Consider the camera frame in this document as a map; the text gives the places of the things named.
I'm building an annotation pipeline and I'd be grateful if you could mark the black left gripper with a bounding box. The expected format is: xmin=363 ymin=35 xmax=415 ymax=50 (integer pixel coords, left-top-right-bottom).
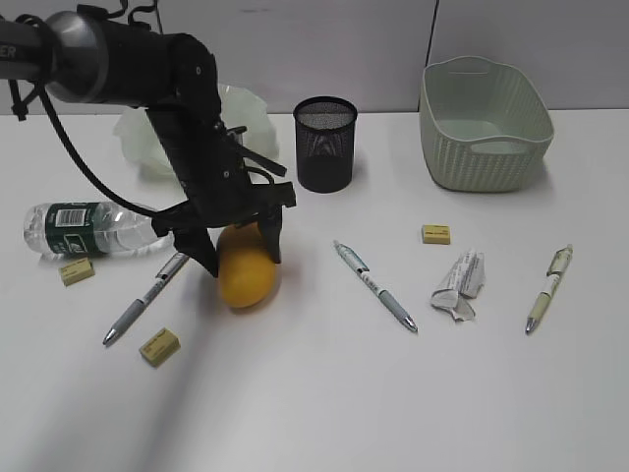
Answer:
xmin=146 ymin=105 xmax=296 ymax=278

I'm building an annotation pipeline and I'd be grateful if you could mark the yellow mango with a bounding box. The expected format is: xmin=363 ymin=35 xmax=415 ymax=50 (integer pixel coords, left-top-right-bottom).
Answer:
xmin=217 ymin=223 xmax=276 ymax=309

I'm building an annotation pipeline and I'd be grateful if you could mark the clear plastic water bottle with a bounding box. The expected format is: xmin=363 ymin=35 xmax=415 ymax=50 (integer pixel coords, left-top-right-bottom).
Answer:
xmin=23 ymin=202 xmax=173 ymax=257

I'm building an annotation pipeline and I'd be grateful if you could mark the waste paper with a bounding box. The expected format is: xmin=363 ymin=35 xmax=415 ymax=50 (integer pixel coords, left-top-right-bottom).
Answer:
xmin=429 ymin=250 xmax=486 ymax=323

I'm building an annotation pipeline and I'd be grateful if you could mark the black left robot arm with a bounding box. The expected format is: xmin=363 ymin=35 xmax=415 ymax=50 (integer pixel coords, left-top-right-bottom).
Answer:
xmin=1 ymin=5 xmax=296 ymax=274

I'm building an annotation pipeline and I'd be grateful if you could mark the pale green wavy plate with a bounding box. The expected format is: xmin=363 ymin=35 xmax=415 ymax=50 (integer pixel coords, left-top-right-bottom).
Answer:
xmin=113 ymin=84 xmax=279 ymax=180

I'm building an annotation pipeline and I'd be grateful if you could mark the grey grip ballpoint pen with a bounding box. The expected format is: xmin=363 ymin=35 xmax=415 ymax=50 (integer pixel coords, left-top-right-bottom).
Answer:
xmin=333 ymin=240 xmax=419 ymax=334

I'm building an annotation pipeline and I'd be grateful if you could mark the left grey grip pen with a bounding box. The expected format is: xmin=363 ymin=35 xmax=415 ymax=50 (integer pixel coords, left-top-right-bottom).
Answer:
xmin=102 ymin=253 xmax=190 ymax=347

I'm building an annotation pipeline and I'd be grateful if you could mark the yellow eraser front left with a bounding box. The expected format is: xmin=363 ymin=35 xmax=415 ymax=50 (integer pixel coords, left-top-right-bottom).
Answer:
xmin=140 ymin=328 xmax=180 ymax=368

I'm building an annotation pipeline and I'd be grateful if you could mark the black mesh pen holder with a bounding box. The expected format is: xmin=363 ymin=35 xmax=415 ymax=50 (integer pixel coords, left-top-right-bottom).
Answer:
xmin=293 ymin=95 xmax=358 ymax=194

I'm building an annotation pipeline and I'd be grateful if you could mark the yellow eraser near bottle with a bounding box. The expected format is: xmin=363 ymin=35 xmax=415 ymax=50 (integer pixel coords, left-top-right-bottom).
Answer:
xmin=59 ymin=258 xmax=95 ymax=286

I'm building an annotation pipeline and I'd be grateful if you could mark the yellow eraser near basket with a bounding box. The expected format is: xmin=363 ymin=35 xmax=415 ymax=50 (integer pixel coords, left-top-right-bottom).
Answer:
xmin=422 ymin=224 xmax=451 ymax=245

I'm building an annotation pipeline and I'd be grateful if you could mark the pale green woven basket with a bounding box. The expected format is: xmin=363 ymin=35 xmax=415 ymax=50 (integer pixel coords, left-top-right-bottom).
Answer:
xmin=420 ymin=56 xmax=554 ymax=193

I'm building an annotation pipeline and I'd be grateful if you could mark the beige grip ballpoint pen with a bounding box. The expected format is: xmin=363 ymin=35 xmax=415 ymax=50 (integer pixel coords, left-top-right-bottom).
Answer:
xmin=525 ymin=244 xmax=574 ymax=335

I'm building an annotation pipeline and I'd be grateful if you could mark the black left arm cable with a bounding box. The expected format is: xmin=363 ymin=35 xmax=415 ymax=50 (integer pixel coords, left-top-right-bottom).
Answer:
xmin=7 ymin=78 xmax=163 ymax=217

